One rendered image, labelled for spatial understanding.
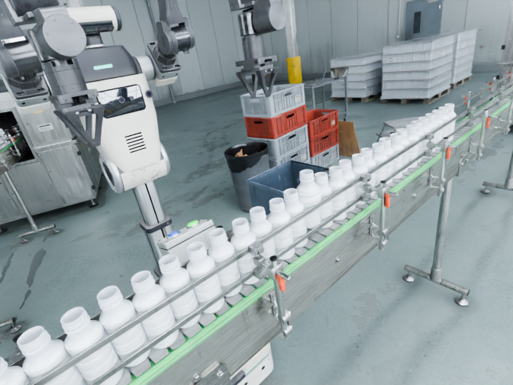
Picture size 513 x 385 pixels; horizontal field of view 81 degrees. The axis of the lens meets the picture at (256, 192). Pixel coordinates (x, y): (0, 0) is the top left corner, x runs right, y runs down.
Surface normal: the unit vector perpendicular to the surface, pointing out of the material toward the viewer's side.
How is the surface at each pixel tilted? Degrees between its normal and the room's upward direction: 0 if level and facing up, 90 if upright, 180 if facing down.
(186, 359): 90
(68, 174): 91
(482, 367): 0
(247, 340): 90
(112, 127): 90
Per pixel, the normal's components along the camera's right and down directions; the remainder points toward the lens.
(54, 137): 0.38, 0.34
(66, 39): 0.68, 0.22
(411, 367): -0.15, -0.89
